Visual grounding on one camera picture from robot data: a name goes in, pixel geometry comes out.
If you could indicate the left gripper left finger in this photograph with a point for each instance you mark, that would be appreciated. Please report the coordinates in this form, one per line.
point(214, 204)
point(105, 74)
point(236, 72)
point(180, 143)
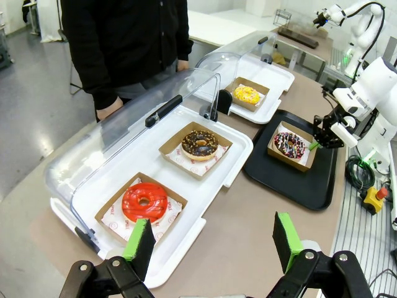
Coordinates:
point(139, 245)

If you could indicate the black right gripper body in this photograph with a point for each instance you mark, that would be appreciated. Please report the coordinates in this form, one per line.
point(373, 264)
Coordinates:
point(333, 138)

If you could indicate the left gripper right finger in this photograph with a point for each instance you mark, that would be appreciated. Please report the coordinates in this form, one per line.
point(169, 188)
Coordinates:
point(288, 239)

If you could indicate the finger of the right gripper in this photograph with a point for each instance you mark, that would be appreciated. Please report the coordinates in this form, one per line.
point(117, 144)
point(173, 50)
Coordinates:
point(314, 145)
point(318, 127)

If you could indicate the white printed paper liner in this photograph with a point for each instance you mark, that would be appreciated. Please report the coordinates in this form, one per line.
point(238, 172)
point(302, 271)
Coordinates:
point(307, 158)
point(263, 98)
point(192, 167)
point(111, 222)

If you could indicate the brown cardboard donut tray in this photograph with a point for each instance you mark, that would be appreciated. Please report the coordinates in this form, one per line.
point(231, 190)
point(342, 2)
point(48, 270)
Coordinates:
point(169, 149)
point(288, 164)
point(246, 81)
point(105, 217)

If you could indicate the purple chocolate sprinkled donut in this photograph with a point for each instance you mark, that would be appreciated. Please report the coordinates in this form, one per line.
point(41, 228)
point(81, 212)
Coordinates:
point(280, 149)

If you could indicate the person's left forearm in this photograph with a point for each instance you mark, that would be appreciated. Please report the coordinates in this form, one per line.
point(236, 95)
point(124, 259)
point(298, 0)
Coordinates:
point(183, 37)

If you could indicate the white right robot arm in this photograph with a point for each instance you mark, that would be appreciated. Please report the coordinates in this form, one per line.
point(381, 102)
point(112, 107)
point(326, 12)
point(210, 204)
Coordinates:
point(372, 93)

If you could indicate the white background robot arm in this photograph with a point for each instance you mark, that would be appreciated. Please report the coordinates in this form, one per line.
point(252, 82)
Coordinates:
point(363, 34)

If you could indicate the person's right forearm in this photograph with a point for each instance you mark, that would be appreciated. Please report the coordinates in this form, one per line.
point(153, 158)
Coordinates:
point(99, 83)

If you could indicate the red glazed donut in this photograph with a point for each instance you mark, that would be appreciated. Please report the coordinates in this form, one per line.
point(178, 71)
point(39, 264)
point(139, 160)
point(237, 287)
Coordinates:
point(133, 205)

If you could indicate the black plastic serving tray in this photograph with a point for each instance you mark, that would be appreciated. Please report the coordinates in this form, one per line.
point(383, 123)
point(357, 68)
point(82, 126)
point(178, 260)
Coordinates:
point(294, 186)

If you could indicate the yellow sprinkled donut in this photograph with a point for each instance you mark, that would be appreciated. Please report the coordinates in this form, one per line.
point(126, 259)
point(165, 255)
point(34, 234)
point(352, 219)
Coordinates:
point(240, 96)

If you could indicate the dark long tray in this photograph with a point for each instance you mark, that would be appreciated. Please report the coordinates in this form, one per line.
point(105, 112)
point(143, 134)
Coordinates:
point(297, 36)

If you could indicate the chocolate donut with nuts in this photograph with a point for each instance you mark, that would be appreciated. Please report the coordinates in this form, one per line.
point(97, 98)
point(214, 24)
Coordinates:
point(189, 149)

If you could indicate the person's right hand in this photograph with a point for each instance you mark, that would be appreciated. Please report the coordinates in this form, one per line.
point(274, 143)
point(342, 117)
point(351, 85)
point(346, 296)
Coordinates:
point(108, 108)

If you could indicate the person's left hand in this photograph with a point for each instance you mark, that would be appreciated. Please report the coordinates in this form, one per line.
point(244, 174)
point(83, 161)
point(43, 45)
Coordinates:
point(183, 65)

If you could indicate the white display case base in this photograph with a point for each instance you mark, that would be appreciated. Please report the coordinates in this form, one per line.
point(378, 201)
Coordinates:
point(223, 146)
point(273, 90)

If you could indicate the yellow emergency stop button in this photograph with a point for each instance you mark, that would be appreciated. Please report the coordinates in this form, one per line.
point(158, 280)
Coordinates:
point(373, 200)

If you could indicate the clear display case lid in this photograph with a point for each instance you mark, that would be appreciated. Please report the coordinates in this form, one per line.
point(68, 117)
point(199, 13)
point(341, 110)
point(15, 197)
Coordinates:
point(229, 59)
point(124, 124)

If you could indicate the large white table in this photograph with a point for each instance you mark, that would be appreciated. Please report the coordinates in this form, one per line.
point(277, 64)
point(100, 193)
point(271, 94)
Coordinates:
point(217, 28)

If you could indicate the person in black cardigan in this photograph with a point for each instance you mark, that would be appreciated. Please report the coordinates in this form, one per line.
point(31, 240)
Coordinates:
point(124, 40)

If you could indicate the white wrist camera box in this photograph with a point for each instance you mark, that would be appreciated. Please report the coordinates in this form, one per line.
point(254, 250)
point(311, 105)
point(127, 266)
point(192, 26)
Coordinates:
point(344, 135)

